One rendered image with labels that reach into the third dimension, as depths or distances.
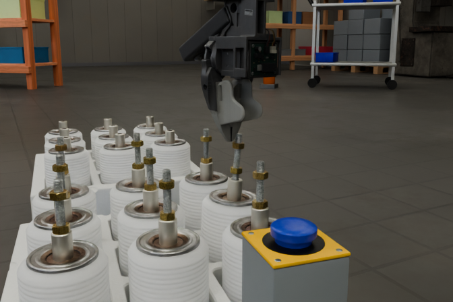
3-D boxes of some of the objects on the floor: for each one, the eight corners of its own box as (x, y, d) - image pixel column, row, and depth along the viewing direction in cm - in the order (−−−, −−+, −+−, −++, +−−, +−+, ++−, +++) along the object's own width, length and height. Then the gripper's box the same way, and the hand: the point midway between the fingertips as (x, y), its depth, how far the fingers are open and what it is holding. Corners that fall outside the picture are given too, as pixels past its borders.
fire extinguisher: (272, 86, 538) (273, 36, 527) (284, 88, 516) (285, 36, 505) (253, 87, 528) (254, 36, 517) (265, 89, 505) (265, 36, 495)
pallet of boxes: (410, 73, 805) (416, 3, 783) (377, 74, 769) (381, 1, 747) (363, 69, 910) (366, 8, 887) (331, 70, 874) (334, 7, 852)
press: (486, 77, 682) (503, -88, 639) (439, 80, 636) (454, -98, 593) (420, 73, 788) (431, -69, 744) (375, 75, 742) (384, -76, 698)
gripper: (240, -16, 56) (238, 154, 60) (288, -10, 62) (283, 143, 66) (195, -10, 62) (196, 143, 66) (243, -5, 68) (240, 135, 72)
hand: (226, 131), depth 67 cm, fingers closed
